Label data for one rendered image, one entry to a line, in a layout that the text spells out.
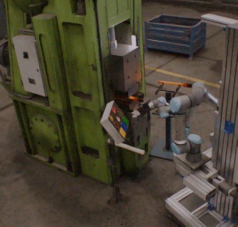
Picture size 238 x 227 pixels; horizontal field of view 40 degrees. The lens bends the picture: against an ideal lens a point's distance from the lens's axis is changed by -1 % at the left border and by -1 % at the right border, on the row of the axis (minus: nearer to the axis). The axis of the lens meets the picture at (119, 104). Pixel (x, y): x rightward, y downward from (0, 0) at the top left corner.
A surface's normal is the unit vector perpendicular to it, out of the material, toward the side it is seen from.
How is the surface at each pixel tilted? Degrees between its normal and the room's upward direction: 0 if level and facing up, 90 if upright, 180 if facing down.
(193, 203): 0
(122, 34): 90
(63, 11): 89
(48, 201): 0
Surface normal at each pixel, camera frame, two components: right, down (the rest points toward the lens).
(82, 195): -0.07, -0.86
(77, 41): -0.55, 0.44
